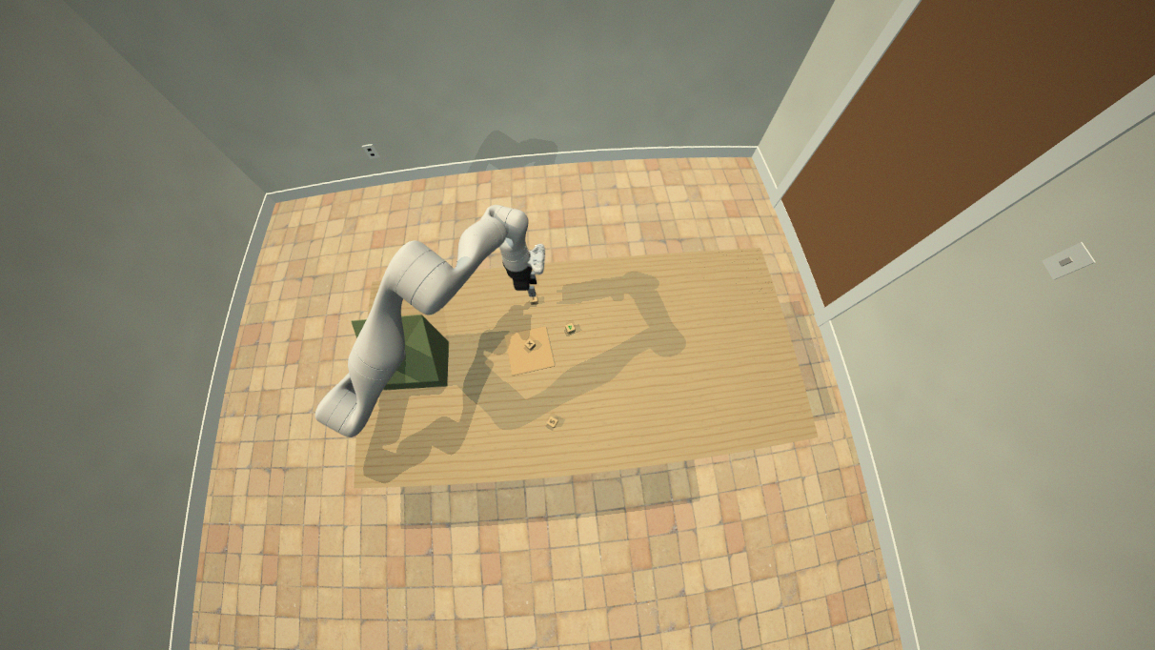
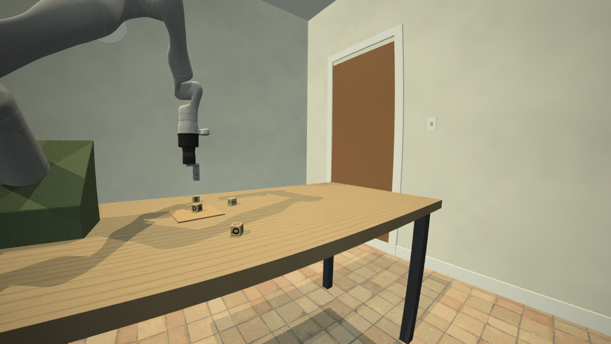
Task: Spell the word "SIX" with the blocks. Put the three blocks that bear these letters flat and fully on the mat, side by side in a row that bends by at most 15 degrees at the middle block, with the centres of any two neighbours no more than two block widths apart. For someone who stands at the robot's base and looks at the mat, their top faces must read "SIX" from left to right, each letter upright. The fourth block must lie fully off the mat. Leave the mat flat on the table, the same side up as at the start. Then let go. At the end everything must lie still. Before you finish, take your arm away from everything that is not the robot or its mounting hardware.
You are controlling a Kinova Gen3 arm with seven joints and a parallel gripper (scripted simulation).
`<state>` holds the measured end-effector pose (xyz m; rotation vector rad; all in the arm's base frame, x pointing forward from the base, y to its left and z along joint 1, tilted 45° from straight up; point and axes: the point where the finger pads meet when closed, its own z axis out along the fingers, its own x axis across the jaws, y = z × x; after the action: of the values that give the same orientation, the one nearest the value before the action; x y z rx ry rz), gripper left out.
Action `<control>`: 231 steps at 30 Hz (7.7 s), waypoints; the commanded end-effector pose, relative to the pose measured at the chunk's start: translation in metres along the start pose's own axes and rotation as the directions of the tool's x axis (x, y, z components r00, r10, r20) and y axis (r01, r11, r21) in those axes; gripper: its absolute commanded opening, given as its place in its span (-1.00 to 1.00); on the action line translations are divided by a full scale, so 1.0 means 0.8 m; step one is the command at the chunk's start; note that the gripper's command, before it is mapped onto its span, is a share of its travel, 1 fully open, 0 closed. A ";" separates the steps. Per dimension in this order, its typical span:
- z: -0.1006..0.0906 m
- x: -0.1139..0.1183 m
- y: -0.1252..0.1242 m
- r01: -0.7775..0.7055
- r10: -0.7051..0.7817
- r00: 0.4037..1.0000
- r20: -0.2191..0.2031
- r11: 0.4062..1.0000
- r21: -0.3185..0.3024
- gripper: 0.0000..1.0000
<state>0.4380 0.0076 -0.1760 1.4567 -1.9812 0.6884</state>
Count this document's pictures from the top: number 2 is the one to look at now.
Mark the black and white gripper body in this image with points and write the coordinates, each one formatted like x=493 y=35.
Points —
x=188 y=139

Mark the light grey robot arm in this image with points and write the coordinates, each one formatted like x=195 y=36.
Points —
x=51 y=26

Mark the tan flat mat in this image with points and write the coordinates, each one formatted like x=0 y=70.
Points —
x=185 y=215

